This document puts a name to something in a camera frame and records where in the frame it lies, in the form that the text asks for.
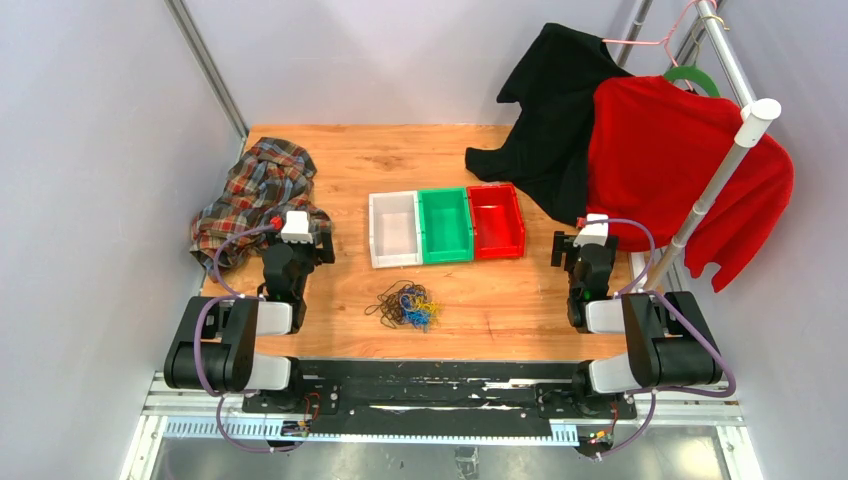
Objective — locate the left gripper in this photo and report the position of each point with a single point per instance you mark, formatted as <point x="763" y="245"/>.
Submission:
<point x="319" y="255"/>

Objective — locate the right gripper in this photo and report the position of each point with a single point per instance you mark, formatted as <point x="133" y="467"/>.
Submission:
<point x="564" y="244"/>

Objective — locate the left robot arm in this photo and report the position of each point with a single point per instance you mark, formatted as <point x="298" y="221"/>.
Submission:
<point x="214" y="347"/>

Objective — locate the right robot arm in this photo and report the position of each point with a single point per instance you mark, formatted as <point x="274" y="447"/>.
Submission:
<point x="668" y="342"/>

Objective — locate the plaid flannel shirt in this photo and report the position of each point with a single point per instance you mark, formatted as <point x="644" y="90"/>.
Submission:
<point x="273" y="177"/>

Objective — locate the red plastic bin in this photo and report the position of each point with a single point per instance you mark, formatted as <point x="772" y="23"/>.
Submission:
<point x="499" y="230"/>

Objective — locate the white plastic bin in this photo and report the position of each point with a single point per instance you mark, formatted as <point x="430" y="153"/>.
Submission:
<point x="394" y="229"/>

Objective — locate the black shirt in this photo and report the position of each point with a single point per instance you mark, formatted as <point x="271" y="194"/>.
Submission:
<point x="545" y="155"/>

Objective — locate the red sweater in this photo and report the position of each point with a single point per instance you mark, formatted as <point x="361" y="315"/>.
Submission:
<point x="653" y="150"/>

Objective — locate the green plastic bin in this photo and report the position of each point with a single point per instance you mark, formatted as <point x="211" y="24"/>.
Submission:
<point x="446" y="227"/>

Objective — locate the green clothes hanger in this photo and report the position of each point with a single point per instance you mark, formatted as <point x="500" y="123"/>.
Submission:
<point x="694" y="75"/>

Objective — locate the white clothes rack pole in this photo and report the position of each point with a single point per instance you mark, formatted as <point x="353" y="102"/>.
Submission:
<point x="757" y="116"/>

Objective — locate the pink clothes hanger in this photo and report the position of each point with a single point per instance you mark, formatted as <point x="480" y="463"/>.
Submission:
<point x="665" y="33"/>

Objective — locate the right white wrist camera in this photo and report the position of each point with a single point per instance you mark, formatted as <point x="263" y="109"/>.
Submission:
<point x="592" y="229"/>

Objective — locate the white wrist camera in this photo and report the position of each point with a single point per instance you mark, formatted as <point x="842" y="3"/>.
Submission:
<point x="592" y="229"/>
<point x="296" y="228"/>

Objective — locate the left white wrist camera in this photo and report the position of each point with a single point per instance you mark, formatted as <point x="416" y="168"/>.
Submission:
<point x="296" y="228"/>

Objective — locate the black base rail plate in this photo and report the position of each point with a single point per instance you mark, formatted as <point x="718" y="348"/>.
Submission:
<point x="439" y="398"/>

